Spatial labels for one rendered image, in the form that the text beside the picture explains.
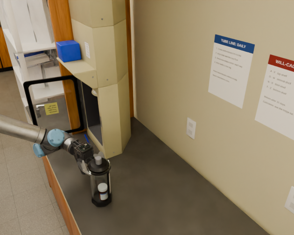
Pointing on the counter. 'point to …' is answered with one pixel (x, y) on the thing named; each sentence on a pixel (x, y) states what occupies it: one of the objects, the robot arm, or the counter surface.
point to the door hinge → (82, 104)
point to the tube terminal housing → (108, 82)
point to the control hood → (82, 72)
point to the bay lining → (90, 106)
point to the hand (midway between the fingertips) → (99, 169)
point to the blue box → (68, 51)
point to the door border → (55, 81)
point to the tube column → (97, 12)
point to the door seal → (53, 80)
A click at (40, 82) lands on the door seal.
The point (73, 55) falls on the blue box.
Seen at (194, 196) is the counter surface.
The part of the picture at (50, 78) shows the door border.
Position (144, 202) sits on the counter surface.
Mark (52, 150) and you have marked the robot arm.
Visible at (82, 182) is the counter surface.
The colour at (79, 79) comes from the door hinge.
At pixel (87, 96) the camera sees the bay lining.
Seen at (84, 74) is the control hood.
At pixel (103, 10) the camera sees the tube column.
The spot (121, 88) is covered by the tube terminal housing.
